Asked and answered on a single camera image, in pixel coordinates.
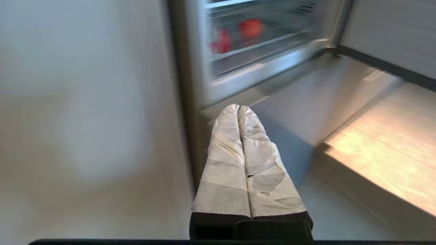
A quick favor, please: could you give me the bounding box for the red tomato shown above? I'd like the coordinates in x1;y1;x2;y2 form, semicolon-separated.
238;18;264;38

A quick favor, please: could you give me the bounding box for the fridge door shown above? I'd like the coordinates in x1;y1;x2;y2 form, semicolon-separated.
336;0;436;92

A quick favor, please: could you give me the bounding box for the clear fridge drawer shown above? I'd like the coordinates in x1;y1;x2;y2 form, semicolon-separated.
204;0;336;89

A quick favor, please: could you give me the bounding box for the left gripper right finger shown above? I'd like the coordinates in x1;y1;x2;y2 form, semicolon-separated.
235;105;314;241

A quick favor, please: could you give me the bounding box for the red food item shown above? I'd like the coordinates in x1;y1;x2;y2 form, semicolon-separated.
209;29;233;55

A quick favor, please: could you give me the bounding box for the silver fridge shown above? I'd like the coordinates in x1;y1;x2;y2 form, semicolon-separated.
167;0;353;191

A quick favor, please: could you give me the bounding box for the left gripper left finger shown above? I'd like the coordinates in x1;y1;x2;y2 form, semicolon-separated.
189;104;252;240

